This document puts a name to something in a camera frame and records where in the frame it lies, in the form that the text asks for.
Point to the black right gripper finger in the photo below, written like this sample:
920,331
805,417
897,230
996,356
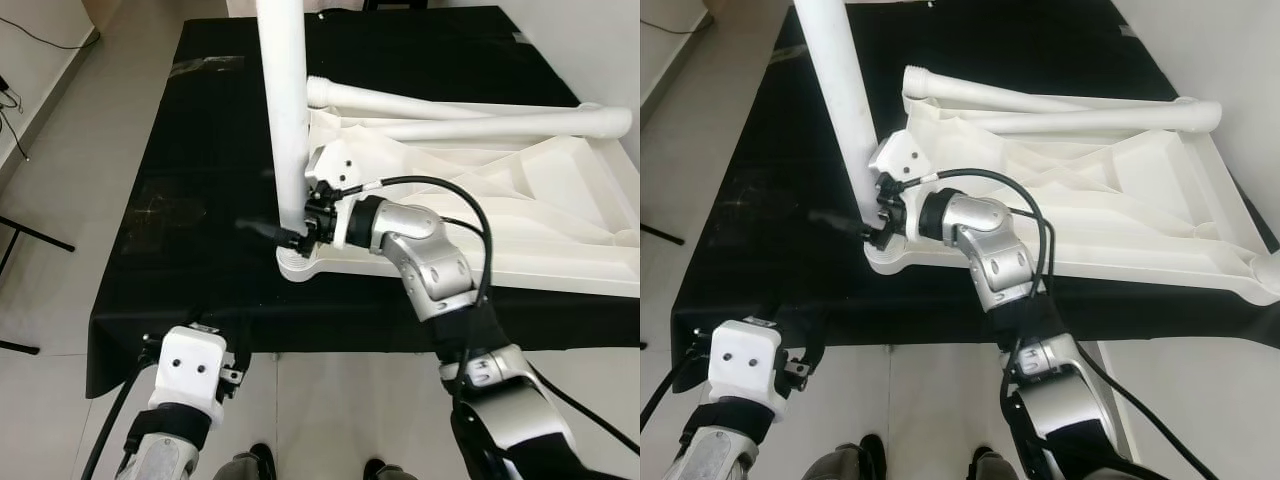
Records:
842,224
272,231

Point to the grey robot right leg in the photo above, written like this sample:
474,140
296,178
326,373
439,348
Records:
385,470
990,468

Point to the black metal floor stand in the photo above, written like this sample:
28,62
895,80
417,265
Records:
660,235
35,235

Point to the white plastic table leg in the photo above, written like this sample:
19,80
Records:
520,122
1000,95
840,100
400,100
280,100
1100,120

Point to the grey robot leg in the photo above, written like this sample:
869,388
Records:
990,468
835,468
385,470
245,468

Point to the black tablecloth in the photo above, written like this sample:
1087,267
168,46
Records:
180,250
740,250

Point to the grey robot left leg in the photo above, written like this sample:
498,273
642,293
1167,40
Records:
835,468
245,468

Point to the white plastic table top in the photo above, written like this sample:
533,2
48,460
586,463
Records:
1130,190
540,190

